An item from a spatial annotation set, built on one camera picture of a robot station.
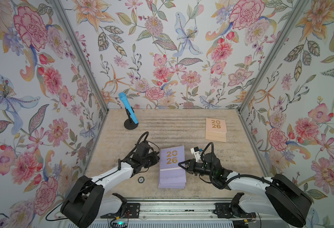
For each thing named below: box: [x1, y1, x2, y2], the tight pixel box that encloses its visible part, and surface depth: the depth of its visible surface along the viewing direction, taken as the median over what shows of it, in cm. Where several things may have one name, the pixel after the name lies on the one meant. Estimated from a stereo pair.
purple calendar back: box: [158, 145, 186, 190], surface depth 82 cm
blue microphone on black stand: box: [118, 92, 139, 130], surface depth 100 cm
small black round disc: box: [137, 176, 145, 184], surface depth 86 cm
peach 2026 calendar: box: [204, 117, 227, 143], surface depth 109 cm
